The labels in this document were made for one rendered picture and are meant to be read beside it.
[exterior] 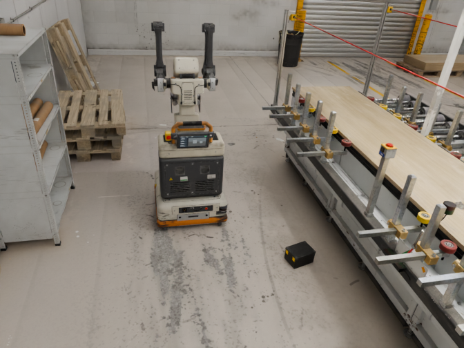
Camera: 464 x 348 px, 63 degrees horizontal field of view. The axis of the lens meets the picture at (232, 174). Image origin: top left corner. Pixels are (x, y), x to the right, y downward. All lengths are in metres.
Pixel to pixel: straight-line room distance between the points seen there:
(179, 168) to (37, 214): 1.15
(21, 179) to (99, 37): 6.37
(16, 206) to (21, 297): 0.68
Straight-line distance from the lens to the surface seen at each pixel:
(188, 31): 9.16
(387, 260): 2.15
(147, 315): 2.82
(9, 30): 3.30
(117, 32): 9.13
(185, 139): 2.97
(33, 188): 3.17
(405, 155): 3.20
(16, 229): 3.43
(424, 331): 2.88
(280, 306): 2.90
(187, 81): 3.24
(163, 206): 3.28
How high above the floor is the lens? 2.18
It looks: 31 degrees down
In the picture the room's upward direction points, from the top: 4 degrees clockwise
